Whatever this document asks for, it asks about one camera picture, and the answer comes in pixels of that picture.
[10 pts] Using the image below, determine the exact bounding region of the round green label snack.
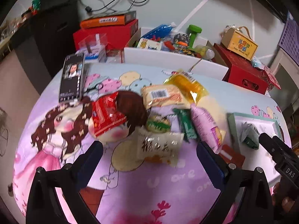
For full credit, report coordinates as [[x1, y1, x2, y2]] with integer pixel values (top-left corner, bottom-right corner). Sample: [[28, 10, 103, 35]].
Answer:
[[145, 114, 171, 133]]

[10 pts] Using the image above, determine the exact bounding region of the beige barcode bread packet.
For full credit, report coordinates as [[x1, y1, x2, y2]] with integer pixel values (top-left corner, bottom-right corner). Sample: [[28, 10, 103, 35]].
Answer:
[[141, 84, 190, 109]]

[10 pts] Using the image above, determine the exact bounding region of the black cabinet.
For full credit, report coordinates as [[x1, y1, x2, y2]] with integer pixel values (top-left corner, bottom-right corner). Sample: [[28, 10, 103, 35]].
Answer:
[[12, 0, 79, 77]]

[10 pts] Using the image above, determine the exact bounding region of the red box left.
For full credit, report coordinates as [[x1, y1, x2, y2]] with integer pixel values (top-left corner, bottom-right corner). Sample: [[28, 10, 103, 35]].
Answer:
[[73, 19, 138, 50]]

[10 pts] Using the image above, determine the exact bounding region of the white shelf unit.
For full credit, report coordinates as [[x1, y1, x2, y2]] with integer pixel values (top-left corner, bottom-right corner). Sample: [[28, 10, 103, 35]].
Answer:
[[270, 46, 298, 111]]

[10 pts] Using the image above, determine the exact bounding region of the light blue tissue pack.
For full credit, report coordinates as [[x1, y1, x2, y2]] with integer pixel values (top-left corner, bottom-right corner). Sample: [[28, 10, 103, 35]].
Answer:
[[251, 56, 265, 70]]

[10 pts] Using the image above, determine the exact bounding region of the cartoon printed tablecloth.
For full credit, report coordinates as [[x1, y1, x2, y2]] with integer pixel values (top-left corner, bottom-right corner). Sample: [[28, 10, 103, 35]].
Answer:
[[12, 63, 291, 223]]

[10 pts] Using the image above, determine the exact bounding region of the small yellow white card box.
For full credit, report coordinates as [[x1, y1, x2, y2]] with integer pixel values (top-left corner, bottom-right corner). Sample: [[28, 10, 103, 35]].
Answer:
[[137, 38, 162, 51]]

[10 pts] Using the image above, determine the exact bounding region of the dark green snack packet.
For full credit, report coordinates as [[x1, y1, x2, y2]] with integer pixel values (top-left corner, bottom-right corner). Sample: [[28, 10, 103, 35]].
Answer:
[[172, 108, 198, 142]]

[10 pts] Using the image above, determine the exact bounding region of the white cardboard box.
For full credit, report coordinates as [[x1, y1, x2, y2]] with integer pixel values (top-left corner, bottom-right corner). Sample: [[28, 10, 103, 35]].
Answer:
[[124, 27, 228, 80]]

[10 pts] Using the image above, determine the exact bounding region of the red patterned card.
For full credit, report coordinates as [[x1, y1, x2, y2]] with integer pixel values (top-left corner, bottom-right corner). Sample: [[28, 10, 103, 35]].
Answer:
[[263, 66, 281, 91]]

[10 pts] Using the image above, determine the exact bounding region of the green dumbbell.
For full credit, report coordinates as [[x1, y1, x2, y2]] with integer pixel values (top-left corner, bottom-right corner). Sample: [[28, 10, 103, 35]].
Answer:
[[188, 25, 202, 48]]

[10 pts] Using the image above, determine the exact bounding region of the brown red snack packet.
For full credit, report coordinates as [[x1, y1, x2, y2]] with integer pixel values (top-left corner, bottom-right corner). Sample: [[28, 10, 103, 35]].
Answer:
[[219, 145, 245, 168]]

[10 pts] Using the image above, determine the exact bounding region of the red gift box right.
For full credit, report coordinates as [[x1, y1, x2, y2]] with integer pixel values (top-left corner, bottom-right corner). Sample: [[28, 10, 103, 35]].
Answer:
[[213, 43, 268, 95]]

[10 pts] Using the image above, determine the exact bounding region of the purple roll snack packet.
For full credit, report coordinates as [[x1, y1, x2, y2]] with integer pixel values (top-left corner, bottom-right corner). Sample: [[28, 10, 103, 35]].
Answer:
[[191, 104, 226, 153]]

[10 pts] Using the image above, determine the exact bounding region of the person's right hand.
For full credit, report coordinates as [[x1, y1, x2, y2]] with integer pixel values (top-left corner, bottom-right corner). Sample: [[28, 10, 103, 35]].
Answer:
[[272, 177, 298, 218]]

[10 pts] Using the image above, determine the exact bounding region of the yellow transparent snack packet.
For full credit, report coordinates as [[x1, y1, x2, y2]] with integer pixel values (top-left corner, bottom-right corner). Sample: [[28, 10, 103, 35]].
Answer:
[[164, 71, 208, 104]]

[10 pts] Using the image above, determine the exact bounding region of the teal rimmed white tray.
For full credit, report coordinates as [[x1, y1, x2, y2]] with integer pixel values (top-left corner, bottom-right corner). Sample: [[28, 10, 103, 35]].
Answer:
[[228, 112, 282, 170]]

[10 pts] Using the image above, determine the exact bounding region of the yellow wooden handle box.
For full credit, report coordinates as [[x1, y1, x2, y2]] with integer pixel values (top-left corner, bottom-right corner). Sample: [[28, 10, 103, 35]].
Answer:
[[221, 25, 258, 61]]

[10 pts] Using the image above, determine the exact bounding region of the light green packet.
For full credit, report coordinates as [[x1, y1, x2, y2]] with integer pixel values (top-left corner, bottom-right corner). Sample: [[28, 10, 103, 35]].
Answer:
[[241, 122, 260, 150]]

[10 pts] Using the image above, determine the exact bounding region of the black orange toy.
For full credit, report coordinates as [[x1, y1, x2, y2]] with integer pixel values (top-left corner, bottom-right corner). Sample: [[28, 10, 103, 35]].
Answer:
[[173, 33, 189, 48]]

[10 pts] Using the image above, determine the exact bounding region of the clear plastic container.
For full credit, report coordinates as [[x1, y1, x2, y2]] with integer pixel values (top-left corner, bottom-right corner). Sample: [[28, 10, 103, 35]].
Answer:
[[76, 33, 107, 62]]

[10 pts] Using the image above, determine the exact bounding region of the white chinese text snack packet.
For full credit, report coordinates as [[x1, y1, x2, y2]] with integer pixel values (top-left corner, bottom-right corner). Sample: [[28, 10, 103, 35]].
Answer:
[[134, 127, 184, 167]]

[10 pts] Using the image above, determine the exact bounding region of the orange flat box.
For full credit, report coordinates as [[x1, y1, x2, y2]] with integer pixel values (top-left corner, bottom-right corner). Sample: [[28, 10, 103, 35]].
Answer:
[[80, 11, 136, 29]]

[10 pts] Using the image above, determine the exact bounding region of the purple perforated basket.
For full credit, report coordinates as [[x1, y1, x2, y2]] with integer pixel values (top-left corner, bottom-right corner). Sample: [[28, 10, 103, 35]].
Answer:
[[278, 12, 299, 65]]

